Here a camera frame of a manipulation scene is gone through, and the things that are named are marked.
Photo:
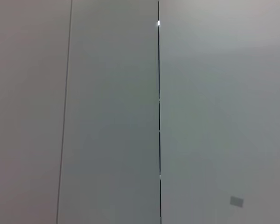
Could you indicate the small grey wall plate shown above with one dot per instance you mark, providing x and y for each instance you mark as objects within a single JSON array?
[{"x": 236, "y": 201}]

